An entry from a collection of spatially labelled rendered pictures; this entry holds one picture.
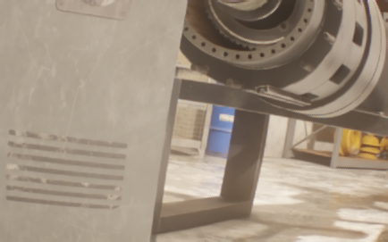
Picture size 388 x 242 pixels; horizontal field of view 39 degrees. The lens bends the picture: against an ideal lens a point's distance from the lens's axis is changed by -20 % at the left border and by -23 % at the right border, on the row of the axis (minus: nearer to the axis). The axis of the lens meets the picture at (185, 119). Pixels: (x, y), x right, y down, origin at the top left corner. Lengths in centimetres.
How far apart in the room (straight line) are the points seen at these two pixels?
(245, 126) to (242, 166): 21
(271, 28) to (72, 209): 86
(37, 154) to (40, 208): 7
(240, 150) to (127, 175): 283
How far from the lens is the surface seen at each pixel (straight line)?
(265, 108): 249
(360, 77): 165
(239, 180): 361
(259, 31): 150
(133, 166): 80
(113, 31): 75
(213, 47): 145
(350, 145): 866
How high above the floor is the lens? 55
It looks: 1 degrees down
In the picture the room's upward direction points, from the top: 9 degrees clockwise
